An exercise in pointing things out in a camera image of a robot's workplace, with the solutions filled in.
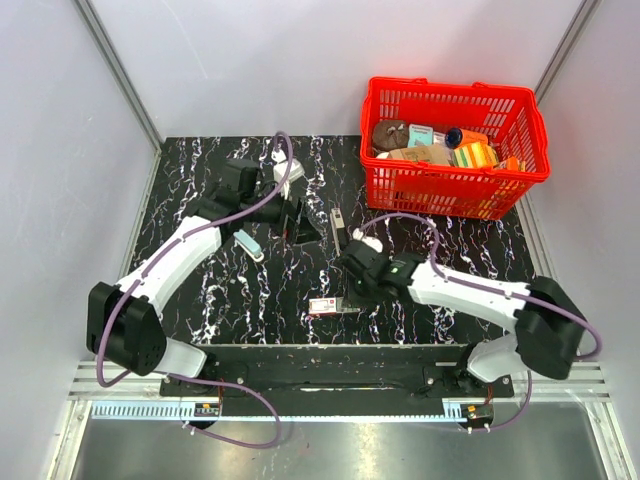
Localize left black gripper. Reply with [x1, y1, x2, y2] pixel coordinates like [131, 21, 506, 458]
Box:
[241, 179, 322, 246]

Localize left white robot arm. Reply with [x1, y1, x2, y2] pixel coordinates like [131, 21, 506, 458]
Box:
[86, 160, 321, 396]

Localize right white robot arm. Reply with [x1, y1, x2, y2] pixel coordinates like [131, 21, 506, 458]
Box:
[339, 240, 586, 396]

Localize brown cardboard box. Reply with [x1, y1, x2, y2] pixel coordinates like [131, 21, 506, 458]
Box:
[388, 144, 453, 166]

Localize brown round item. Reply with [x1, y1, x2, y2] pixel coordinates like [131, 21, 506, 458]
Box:
[372, 119, 409, 152]

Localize teal white box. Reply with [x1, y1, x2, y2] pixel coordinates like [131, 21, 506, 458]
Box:
[407, 124, 434, 148]

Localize red plastic basket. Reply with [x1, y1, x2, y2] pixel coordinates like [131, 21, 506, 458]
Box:
[360, 77, 551, 220]

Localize yellow green sticky notes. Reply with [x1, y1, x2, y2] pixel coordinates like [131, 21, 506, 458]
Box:
[453, 142, 499, 169]

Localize orange bottle blue cap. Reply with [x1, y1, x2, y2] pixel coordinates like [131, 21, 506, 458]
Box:
[445, 127, 489, 149]

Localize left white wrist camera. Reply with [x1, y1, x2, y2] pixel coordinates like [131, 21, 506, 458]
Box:
[271, 150, 305, 199]

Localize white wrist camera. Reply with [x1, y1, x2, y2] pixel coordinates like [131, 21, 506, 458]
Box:
[271, 150, 305, 199]
[352, 228, 383, 253]

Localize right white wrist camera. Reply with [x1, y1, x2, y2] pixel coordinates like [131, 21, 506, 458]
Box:
[352, 228, 383, 253]

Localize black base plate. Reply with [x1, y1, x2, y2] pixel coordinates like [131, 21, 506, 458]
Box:
[159, 343, 515, 417]

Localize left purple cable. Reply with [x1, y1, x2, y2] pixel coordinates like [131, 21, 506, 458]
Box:
[94, 130, 294, 448]

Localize aluminium frame rail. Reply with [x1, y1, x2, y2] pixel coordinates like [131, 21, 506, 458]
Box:
[69, 360, 612, 401]

